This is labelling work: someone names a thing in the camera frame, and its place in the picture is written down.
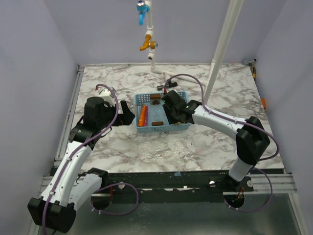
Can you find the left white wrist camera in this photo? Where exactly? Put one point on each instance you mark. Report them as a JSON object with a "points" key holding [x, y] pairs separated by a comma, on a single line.
{"points": [[107, 95]]}

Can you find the white horizontal pipe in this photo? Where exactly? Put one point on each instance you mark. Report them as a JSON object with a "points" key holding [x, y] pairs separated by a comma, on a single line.
{"points": [[165, 74]]}

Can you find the white vertical pipe with fittings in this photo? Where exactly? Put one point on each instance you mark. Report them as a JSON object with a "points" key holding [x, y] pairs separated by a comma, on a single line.
{"points": [[150, 31]]}

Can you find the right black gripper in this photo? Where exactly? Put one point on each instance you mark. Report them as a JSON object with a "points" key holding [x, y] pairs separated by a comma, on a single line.
{"points": [[171, 120]]}

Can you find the blue tap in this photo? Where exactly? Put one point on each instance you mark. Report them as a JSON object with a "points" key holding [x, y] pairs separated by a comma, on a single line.
{"points": [[142, 8]]}

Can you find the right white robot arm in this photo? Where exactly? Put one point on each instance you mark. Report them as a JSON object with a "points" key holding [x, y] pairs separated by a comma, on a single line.
{"points": [[249, 134]]}

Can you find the orange clip on wall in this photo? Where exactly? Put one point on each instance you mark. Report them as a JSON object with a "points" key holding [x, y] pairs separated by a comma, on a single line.
{"points": [[263, 103]]}

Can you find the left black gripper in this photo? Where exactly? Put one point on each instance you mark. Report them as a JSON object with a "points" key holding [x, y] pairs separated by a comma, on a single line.
{"points": [[125, 118]]}

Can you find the orange brass tap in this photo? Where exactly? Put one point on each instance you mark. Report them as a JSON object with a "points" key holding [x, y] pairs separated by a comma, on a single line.
{"points": [[148, 43]]}

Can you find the yellow tool in corner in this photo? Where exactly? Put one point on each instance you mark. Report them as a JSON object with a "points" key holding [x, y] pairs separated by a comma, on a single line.
{"points": [[251, 64]]}

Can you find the white diagonal pole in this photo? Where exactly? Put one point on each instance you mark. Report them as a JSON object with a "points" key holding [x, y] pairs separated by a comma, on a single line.
{"points": [[231, 17]]}

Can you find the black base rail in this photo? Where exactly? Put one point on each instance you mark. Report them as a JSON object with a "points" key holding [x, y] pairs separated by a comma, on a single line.
{"points": [[154, 187]]}

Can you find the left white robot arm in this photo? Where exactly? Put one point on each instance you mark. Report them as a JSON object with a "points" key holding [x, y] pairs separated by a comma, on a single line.
{"points": [[57, 206]]}

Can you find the orange toothpaste tube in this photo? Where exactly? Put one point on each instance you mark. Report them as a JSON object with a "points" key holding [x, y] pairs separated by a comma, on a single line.
{"points": [[141, 119]]}

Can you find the light blue plastic basket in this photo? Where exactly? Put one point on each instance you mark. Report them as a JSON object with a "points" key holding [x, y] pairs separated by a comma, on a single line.
{"points": [[139, 100]]}

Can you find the black tee valve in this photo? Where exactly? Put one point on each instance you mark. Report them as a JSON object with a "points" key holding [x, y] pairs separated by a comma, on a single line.
{"points": [[168, 85]]}

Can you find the clear tray with brown ends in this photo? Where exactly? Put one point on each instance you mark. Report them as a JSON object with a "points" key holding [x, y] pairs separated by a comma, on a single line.
{"points": [[156, 112]]}

